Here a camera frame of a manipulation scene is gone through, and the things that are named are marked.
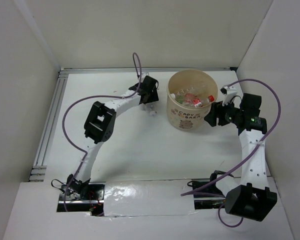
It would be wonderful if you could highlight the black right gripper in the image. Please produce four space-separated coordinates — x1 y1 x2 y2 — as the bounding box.
204 97 244 127

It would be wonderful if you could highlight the red label cola bottle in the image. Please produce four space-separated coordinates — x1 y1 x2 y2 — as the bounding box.
192 95 215 108

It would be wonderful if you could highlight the blue orange label bottle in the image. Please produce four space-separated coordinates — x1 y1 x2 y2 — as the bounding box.
144 102 157 116

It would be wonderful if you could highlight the clear bottle white cap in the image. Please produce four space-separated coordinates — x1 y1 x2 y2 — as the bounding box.
170 83 208 98

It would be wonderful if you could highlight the red white label bottle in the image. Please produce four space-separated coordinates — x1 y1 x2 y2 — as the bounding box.
178 93 197 104

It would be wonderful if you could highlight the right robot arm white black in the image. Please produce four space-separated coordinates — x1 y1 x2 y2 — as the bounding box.
191 92 278 222

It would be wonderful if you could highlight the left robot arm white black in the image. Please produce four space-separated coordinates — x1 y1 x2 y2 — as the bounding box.
62 75 159 200

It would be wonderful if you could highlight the beige capybara bin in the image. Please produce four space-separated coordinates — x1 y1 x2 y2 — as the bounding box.
166 69 218 131

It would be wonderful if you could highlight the white tape sheet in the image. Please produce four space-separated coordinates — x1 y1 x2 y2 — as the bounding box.
103 180 195 217

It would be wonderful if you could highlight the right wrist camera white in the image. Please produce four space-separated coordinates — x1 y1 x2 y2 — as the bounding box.
220 85 238 106

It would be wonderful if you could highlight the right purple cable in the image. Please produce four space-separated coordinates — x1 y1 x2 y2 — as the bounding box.
180 78 282 228

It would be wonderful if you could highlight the aluminium frame rail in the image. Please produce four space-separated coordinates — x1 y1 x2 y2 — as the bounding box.
30 68 241 182

